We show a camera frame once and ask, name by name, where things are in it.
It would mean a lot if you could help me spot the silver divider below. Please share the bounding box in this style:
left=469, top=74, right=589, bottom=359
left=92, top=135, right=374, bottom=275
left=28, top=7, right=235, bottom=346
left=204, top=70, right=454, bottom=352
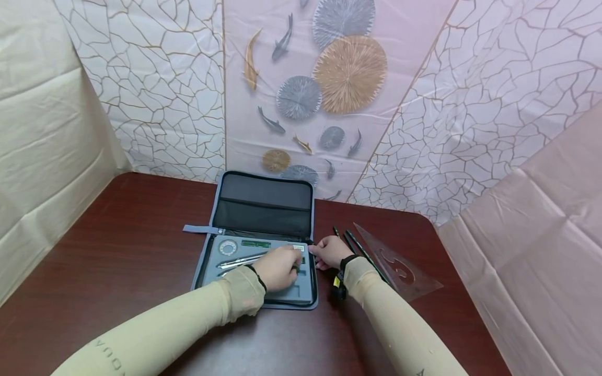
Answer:
left=218, top=260, right=257, bottom=277

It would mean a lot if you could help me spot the silver compass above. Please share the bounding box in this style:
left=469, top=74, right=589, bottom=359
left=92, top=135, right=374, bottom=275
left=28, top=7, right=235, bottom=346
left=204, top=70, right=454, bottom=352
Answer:
left=216, top=252, right=269, bottom=269

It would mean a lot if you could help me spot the person's left forearm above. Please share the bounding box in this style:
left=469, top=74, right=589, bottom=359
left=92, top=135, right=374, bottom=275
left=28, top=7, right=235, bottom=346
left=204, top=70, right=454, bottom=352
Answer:
left=51, top=265, right=266, bottom=376

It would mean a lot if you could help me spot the person's right hand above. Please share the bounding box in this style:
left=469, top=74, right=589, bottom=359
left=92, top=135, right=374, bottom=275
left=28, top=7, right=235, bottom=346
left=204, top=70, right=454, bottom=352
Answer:
left=308, top=235, right=355, bottom=271

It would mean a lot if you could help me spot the person's right forearm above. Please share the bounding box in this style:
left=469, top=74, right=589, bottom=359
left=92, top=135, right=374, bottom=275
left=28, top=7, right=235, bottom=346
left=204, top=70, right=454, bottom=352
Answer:
left=343, top=256, right=470, bottom=376

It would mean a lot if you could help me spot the person's left hand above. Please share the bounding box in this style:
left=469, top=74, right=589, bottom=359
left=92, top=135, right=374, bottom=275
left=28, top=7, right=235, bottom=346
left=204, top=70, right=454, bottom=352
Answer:
left=252, top=245, right=303, bottom=292

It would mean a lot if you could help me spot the grey-blue insert tray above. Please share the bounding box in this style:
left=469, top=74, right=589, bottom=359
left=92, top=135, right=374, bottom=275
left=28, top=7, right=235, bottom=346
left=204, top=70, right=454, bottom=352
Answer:
left=201, top=235, right=314, bottom=305

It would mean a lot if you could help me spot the transparent set square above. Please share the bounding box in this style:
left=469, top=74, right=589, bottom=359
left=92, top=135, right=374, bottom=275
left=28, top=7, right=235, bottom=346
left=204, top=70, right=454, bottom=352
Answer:
left=353, top=222, right=444, bottom=303

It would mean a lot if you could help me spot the blue zip case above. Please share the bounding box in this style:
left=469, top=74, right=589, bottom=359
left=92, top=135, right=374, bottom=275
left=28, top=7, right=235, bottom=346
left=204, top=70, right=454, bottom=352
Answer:
left=182, top=170, right=319, bottom=311

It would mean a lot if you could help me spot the black wrist band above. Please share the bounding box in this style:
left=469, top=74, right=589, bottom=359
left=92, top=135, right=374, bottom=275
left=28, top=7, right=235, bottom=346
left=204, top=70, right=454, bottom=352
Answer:
left=245, top=264, right=268, bottom=293
left=332, top=254, right=362, bottom=301

